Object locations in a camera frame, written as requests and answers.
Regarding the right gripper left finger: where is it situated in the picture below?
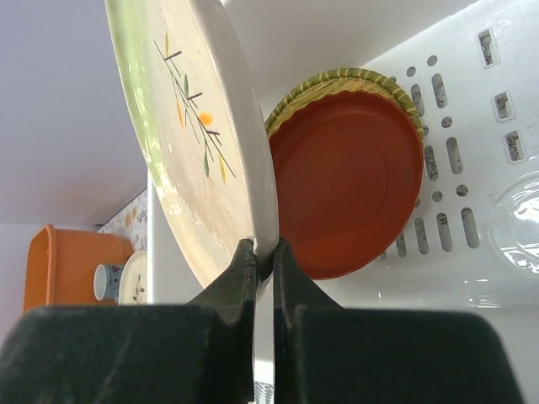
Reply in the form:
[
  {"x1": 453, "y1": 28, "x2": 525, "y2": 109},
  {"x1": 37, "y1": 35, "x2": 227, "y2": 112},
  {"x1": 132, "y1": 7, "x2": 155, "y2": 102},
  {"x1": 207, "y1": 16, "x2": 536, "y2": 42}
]
[{"x1": 1, "y1": 239, "x2": 258, "y2": 403}]

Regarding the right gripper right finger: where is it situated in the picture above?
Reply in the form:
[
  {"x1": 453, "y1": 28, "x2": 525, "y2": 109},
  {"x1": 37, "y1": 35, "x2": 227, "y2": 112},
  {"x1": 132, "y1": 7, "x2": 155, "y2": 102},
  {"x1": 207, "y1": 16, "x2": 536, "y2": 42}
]
[{"x1": 273, "y1": 240, "x2": 523, "y2": 403}]

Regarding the red scalloped plastic plate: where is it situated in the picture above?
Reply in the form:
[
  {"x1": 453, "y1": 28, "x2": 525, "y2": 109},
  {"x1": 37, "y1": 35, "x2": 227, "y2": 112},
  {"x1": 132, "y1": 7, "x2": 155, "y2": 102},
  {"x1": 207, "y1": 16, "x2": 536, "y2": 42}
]
[{"x1": 269, "y1": 92, "x2": 423, "y2": 279}]

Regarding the cream plate with leaf sprig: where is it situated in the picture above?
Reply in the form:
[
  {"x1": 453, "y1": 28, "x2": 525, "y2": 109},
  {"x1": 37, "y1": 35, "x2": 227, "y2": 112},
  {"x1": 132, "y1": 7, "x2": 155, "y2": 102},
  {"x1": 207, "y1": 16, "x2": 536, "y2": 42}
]
[{"x1": 105, "y1": 1, "x2": 279, "y2": 286}]

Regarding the orange plastic bin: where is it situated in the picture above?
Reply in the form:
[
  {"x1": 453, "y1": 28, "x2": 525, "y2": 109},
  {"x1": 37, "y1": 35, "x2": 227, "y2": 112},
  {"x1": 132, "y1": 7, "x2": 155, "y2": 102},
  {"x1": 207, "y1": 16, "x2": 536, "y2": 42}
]
[{"x1": 23, "y1": 225, "x2": 133, "y2": 312}]

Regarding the white plastic bin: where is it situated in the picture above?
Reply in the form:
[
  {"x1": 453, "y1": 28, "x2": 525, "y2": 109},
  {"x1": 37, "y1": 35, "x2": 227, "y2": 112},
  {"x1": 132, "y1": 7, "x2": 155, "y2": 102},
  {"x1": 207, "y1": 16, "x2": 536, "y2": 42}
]
[{"x1": 145, "y1": 0, "x2": 539, "y2": 404}]

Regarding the cream and blue leaf plate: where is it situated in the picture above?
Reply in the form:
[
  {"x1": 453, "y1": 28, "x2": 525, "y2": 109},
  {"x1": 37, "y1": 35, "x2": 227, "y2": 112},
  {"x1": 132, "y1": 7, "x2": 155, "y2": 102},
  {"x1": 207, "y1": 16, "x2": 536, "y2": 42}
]
[{"x1": 118, "y1": 251, "x2": 147, "y2": 305}]

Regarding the grey ceramic cup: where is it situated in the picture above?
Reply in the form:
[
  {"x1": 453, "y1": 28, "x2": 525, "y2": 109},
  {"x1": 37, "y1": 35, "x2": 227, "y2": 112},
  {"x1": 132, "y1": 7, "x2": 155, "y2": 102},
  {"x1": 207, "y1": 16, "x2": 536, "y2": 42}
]
[{"x1": 93, "y1": 264, "x2": 124, "y2": 303}]

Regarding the floral patterned table mat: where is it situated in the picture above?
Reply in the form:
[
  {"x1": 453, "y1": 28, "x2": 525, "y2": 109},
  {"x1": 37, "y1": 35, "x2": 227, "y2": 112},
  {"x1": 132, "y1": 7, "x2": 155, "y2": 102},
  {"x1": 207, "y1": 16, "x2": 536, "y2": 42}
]
[{"x1": 96, "y1": 189, "x2": 274, "y2": 403}]

